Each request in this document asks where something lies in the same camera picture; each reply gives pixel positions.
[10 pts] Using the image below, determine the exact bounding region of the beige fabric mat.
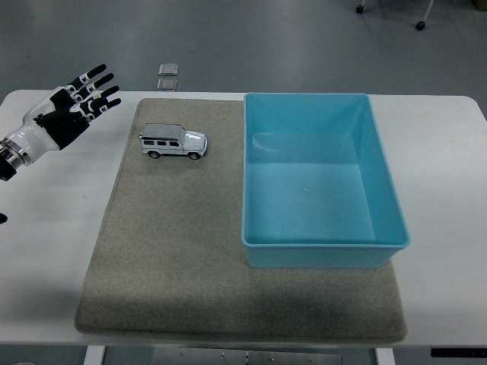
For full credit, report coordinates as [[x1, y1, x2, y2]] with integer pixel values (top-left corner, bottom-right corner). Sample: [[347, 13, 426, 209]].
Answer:
[[72, 97, 409, 344]]

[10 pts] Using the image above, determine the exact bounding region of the black table control panel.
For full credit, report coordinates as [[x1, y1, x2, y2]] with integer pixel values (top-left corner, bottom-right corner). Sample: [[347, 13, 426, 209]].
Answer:
[[430, 347, 487, 359]]

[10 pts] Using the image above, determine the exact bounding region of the white toy car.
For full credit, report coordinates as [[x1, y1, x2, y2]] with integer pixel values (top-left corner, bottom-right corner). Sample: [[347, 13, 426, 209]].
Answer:
[[138, 122, 209, 161]]

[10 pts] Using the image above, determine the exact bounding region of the white table leg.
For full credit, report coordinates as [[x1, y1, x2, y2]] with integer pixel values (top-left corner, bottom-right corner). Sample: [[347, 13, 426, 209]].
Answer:
[[83, 345, 108, 365], [374, 347, 397, 365]]

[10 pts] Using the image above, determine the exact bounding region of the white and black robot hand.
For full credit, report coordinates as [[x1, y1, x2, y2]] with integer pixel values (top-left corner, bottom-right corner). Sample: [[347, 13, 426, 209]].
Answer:
[[2, 63, 123, 166]]

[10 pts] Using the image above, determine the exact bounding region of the blue plastic box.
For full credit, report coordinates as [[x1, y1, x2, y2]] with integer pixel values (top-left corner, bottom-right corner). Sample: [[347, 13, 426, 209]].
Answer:
[[240, 91, 412, 270]]

